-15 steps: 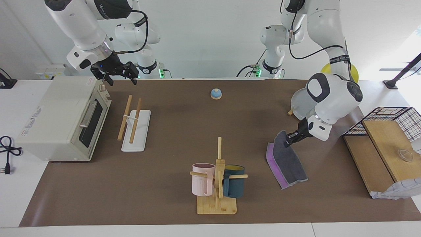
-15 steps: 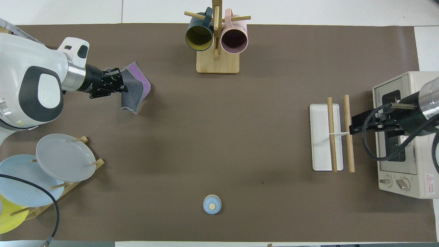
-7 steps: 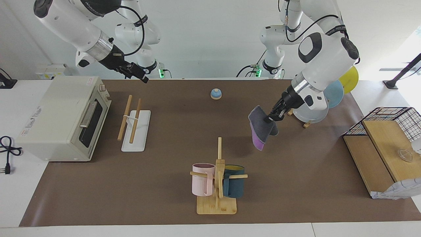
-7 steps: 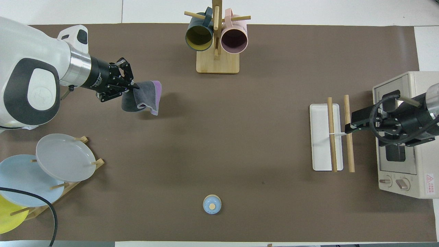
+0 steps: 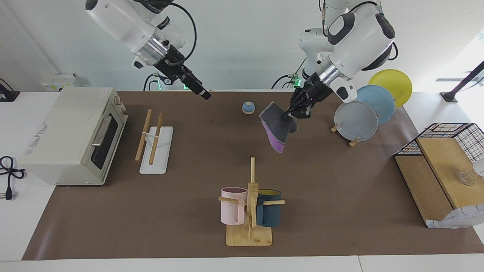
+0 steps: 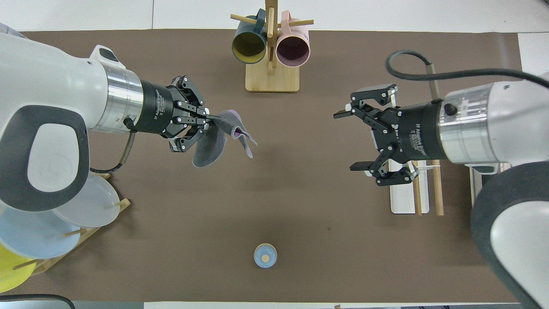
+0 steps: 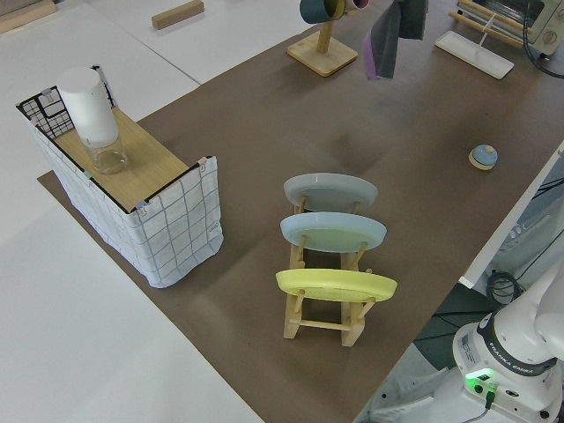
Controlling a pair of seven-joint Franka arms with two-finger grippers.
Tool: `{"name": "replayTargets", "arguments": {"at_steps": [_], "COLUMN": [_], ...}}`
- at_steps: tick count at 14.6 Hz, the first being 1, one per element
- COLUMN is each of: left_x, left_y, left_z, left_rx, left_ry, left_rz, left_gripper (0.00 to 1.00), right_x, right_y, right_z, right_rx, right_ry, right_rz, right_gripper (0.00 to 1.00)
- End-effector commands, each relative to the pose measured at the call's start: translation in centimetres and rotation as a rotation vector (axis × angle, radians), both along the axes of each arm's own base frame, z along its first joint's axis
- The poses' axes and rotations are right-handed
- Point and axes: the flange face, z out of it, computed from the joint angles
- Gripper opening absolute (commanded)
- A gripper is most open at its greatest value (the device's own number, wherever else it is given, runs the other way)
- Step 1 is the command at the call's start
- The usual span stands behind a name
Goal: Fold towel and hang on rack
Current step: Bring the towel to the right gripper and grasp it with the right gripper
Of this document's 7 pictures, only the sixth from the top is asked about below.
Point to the light blue plate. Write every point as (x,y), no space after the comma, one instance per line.
(34,236)

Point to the purple and grey towel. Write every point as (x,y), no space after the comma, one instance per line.
(210,146)

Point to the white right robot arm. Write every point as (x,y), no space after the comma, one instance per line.
(514,120)

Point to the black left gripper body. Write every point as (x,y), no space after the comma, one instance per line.
(158,109)

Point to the dark teal mug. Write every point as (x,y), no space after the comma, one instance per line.
(248,45)

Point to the pale grey plate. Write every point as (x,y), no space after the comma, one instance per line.
(92,206)

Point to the brown table mat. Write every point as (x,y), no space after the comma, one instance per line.
(300,193)

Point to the white towel rack wooden bars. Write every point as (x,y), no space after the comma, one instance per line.
(403,199)

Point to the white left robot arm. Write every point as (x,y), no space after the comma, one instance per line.
(43,86)

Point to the wooden plate rack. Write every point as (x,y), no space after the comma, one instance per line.
(92,231)

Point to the yellow plate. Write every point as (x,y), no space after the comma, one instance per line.
(10,274)

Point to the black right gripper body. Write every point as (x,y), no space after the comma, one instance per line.
(418,133)

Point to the wooden mug tree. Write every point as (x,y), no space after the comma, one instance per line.
(272,79)

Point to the blue call bell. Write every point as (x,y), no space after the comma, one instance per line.
(265,256)

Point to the pink mug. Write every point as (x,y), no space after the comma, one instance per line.
(294,49)

